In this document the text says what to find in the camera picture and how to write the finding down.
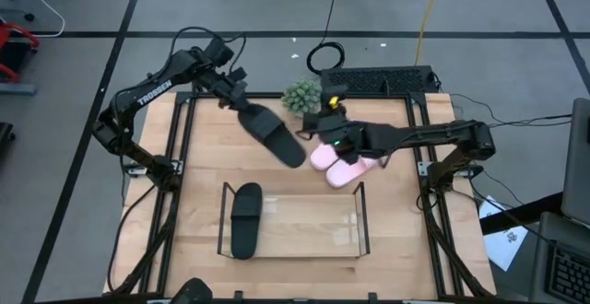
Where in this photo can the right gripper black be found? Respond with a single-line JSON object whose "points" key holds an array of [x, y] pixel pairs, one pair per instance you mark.
{"points": [[334, 126]]}

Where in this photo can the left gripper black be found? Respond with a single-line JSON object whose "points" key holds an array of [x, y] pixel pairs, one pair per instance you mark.
{"points": [[221, 83]]}

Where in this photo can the pink slide sandal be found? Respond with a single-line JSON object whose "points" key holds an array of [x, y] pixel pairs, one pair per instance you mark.
{"points": [[322, 157], [343, 176]]}

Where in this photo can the black slide sandal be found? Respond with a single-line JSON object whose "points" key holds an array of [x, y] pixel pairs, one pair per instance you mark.
{"points": [[276, 138], [246, 223]]}

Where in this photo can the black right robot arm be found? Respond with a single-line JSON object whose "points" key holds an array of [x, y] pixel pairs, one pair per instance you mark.
{"points": [[428, 133]]}

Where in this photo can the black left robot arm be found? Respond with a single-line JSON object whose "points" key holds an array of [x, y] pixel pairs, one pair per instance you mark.
{"points": [[154, 93]]}

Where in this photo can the green ball plant in pot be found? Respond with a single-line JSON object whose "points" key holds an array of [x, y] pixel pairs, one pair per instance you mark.
{"points": [[299, 96]]}

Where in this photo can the clear acrylic tray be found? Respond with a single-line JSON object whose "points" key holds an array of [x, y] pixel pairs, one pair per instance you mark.
{"points": [[313, 225]]}

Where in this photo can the black perforated computer case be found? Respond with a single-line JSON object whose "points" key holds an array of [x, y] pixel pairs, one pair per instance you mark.
{"points": [[378, 80]]}

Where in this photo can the black beam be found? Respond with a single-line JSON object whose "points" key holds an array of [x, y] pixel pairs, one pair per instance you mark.
{"points": [[516, 216]]}

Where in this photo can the white paper sheet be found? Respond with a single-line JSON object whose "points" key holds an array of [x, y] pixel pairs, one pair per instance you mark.
{"points": [[504, 244]]}

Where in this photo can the grey desk unit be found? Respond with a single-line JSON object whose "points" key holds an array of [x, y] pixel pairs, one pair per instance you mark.
{"points": [[544, 235]]}

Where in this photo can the grey monitor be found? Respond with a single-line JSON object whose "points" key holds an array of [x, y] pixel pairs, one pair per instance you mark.
{"points": [[578, 166]]}

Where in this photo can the red metal cart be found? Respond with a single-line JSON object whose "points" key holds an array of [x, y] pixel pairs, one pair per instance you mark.
{"points": [[14, 32]]}

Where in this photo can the black keyboard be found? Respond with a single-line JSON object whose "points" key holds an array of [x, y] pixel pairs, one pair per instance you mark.
{"points": [[571, 276]]}

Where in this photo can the black metal table frame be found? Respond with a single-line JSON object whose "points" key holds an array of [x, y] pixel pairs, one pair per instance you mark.
{"points": [[272, 95]]}

